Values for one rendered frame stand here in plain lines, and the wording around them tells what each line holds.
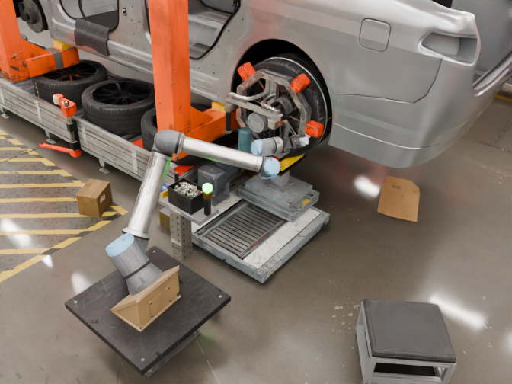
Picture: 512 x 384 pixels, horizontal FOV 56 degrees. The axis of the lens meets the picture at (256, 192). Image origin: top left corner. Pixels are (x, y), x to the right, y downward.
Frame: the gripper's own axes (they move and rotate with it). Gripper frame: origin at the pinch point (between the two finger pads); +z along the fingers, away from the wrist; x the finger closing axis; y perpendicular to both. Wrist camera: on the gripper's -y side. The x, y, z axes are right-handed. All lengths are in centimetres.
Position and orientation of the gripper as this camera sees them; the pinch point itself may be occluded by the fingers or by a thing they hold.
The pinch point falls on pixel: (307, 136)
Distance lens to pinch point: 287.6
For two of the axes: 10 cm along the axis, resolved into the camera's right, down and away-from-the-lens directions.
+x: 4.0, -2.6, -8.8
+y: 2.9, 9.5, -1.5
